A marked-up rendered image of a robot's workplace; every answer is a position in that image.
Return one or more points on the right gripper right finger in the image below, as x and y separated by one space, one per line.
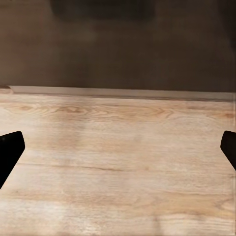
228 146

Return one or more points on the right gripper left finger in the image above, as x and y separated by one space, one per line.
12 146

